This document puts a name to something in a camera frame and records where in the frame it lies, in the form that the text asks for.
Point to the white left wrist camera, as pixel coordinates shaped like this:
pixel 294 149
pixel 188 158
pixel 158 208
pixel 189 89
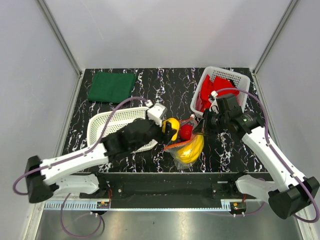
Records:
pixel 155 112

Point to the clear zip top bag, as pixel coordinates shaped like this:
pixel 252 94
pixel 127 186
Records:
pixel 168 148

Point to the aluminium corner frame post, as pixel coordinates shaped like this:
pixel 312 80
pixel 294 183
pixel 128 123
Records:
pixel 58 34

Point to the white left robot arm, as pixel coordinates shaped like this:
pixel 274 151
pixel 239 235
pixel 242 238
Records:
pixel 48 177

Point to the pink cloth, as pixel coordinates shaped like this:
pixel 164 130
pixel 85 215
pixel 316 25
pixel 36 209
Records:
pixel 199 104

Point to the yellow fake pear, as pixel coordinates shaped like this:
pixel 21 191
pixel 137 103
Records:
pixel 175 125

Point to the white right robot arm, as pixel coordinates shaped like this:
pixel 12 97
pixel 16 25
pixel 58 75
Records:
pixel 290 191

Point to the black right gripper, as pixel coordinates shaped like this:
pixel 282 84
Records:
pixel 203 127

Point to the red fake apple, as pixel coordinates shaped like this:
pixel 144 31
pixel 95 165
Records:
pixel 185 132

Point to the grey slotted cable duct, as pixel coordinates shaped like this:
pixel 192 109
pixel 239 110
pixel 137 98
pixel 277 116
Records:
pixel 78 205

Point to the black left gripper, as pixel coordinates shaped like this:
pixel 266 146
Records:
pixel 163 138

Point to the yellow fake banana bunch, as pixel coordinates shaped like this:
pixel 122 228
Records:
pixel 189 151

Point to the large white laundry basket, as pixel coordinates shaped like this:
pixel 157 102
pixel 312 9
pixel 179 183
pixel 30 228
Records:
pixel 240 81

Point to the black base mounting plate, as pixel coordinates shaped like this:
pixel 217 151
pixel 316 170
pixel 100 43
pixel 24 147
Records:
pixel 166 191

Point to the folded green cloth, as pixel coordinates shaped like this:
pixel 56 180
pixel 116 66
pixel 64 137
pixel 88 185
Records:
pixel 111 87

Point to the right aluminium frame post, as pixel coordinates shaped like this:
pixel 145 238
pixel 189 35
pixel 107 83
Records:
pixel 276 33

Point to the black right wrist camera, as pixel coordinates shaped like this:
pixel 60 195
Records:
pixel 228 103

